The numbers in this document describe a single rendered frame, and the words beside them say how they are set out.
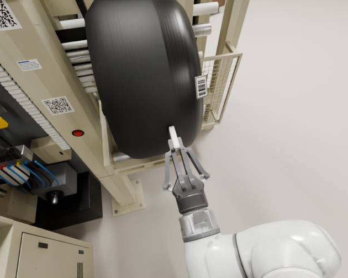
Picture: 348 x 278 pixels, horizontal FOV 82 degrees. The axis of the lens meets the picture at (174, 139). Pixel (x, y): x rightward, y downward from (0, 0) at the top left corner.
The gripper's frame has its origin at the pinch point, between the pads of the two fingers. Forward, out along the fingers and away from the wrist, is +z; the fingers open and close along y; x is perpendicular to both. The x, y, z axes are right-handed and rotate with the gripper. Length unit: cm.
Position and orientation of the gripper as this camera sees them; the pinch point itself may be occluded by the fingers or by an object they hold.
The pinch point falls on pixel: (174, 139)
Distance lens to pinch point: 57.2
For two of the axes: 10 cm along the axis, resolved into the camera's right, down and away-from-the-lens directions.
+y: -9.7, 2.1, -1.4
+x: -0.4, 4.3, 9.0
